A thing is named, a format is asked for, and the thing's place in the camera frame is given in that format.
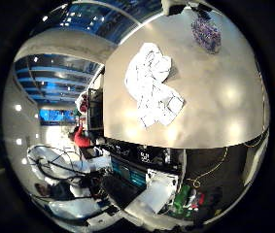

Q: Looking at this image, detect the crumpled white cloth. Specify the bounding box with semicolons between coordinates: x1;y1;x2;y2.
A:
123;42;186;129

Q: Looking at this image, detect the black monitor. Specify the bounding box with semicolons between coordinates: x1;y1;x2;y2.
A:
87;87;106;132

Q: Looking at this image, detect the person in red top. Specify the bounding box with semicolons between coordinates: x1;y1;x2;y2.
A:
68;123;93;150

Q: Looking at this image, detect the blue lit screen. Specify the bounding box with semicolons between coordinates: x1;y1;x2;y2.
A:
110;157;149;189

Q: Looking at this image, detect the white paper sheet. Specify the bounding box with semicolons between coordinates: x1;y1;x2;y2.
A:
133;169;181;216

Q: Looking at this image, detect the seated person in dark clothes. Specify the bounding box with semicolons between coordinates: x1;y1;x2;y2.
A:
34;182;77;201

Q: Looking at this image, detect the thin yellow cable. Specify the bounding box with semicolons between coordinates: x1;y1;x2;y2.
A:
185;129;269;190

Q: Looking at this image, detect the white bench with black cables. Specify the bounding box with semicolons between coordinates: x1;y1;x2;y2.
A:
25;144;94;183

